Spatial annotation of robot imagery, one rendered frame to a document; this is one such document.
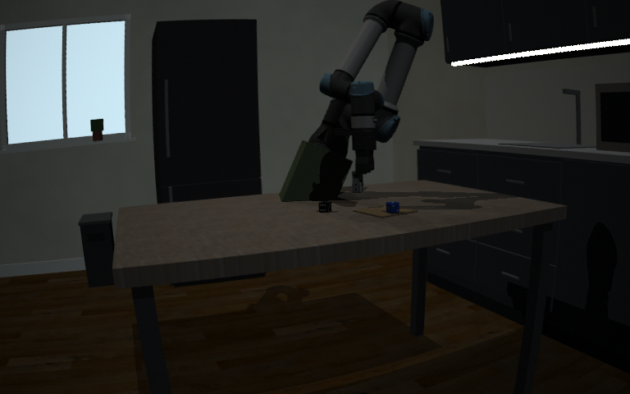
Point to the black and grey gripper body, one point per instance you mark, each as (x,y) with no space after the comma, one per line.
(363,140)

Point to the tan flat mat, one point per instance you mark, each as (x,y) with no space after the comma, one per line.
(380,211)

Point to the blue die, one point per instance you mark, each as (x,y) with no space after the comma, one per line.
(392,207)

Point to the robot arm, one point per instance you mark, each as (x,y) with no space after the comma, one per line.
(412,25)

